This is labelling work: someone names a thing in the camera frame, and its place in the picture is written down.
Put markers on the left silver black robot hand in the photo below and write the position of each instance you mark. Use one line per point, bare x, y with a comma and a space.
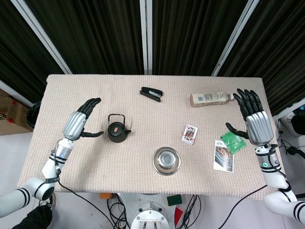
74, 125

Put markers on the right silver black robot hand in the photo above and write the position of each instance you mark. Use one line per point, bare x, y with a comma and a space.
258, 126

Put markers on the black cast iron teapot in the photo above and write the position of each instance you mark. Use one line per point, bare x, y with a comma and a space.
116, 133

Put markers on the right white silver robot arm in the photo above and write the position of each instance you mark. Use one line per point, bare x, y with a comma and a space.
274, 176

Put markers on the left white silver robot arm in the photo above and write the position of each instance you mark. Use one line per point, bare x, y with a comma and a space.
50, 165

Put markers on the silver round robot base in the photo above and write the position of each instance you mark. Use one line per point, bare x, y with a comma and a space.
151, 217

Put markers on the green foil packet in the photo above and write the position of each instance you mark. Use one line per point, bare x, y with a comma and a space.
236, 144

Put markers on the black white machine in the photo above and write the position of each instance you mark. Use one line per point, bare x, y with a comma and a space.
297, 121

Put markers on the black headset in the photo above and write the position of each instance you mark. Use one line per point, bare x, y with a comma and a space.
291, 150

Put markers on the black round seat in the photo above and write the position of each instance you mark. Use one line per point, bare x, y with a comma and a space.
33, 115

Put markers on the white picture postcard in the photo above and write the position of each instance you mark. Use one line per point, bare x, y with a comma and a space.
222, 159

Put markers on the beige milk tea bottle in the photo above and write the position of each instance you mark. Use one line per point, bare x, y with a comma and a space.
207, 99

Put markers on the brown cardboard box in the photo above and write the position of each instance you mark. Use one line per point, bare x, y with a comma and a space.
14, 114

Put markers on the banded playing card deck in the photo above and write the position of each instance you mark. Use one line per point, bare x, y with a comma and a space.
190, 134

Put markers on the beige waffle weave tablecloth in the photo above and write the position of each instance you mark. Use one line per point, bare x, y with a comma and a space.
143, 119

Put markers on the orange rectangular block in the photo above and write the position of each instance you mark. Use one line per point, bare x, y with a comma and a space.
105, 195

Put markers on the black white sneaker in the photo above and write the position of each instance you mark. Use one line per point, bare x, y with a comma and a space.
47, 201

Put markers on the black pleated curtain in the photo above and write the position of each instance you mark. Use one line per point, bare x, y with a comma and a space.
188, 35
14, 47
95, 35
278, 47

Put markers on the black stapler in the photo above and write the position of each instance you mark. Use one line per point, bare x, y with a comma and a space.
151, 93

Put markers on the upturned stainless steel bowl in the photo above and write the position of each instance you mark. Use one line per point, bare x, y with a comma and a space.
166, 161

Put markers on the black trouser leg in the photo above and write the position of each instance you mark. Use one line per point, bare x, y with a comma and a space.
33, 219

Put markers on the green rectangular block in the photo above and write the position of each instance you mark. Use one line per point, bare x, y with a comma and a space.
175, 200

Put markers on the red flat piece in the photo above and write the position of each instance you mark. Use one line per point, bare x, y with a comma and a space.
179, 215

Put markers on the white metal frame post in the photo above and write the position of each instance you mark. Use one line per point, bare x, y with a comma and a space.
145, 35
234, 35
43, 35

